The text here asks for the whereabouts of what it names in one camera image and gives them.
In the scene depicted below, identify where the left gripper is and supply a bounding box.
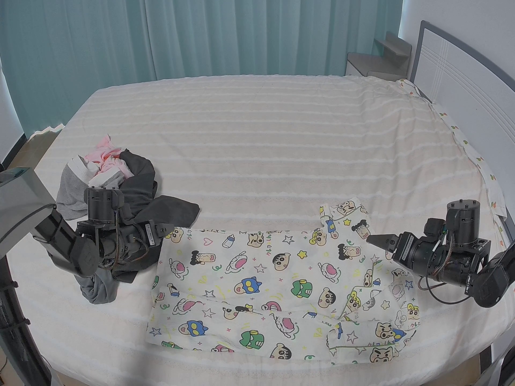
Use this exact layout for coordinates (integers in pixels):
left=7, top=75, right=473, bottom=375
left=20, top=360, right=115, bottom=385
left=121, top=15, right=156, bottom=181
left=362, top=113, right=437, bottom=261
left=121, top=220, right=170, bottom=257

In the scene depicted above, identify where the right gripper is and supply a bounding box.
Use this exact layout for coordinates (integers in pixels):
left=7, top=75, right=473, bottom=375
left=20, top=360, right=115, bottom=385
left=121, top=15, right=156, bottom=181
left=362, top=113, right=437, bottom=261
left=392, top=233, right=446, bottom=276

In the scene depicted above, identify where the white printed pyjama top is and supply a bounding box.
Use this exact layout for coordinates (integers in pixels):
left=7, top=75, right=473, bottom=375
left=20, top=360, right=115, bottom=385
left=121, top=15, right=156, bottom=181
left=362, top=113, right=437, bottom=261
left=146, top=196, right=422, bottom=366

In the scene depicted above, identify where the pile of clothes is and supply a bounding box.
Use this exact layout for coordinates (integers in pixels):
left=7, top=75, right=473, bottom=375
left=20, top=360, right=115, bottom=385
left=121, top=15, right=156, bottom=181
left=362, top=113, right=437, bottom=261
left=55, top=134, right=201, bottom=306

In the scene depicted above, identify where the bed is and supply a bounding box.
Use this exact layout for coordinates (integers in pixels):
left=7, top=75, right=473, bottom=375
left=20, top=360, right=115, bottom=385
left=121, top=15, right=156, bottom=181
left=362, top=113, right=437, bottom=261
left=0, top=19, right=515, bottom=386

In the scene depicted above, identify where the grey bedside table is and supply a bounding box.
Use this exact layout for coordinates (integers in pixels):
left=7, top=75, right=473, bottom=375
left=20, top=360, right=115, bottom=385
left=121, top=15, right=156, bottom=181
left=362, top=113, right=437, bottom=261
left=346, top=31, right=413, bottom=82

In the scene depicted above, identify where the blue-green curtain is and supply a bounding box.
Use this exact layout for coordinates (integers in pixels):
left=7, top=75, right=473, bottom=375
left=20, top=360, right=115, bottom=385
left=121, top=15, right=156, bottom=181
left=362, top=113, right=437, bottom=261
left=0, top=0, right=406, bottom=136

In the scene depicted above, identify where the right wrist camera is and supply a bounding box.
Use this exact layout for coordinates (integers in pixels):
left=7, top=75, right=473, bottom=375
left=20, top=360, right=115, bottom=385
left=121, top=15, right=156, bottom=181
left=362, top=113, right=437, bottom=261
left=422, top=217, right=446, bottom=241

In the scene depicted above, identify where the black cable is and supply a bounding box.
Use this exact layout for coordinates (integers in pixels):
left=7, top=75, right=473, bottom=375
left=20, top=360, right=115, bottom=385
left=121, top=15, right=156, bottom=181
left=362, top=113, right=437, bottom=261
left=418, top=274, right=477, bottom=305

